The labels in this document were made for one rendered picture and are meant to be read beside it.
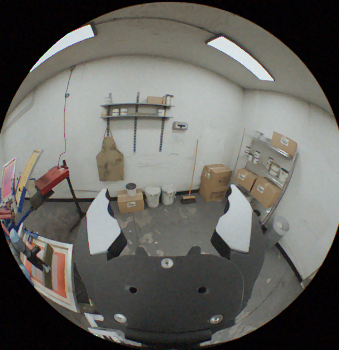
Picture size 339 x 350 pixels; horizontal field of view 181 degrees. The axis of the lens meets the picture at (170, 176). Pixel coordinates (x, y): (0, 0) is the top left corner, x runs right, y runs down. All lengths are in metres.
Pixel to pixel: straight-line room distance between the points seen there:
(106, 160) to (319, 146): 3.91
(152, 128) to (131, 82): 0.95
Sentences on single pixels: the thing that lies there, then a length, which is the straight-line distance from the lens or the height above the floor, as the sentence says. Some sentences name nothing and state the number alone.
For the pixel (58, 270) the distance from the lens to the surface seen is 1.06.
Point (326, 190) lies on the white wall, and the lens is 2.61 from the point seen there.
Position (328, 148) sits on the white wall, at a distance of 2.63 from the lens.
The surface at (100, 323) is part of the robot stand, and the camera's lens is 1.77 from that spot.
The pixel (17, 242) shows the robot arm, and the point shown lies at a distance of 0.73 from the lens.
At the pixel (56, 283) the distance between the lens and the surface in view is 1.06.
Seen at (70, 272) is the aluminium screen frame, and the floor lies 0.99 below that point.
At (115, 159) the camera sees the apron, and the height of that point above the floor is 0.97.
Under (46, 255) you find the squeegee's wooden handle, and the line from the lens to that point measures 0.92.
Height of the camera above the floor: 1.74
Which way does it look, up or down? 28 degrees down
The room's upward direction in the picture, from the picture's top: 7 degrees clockwise
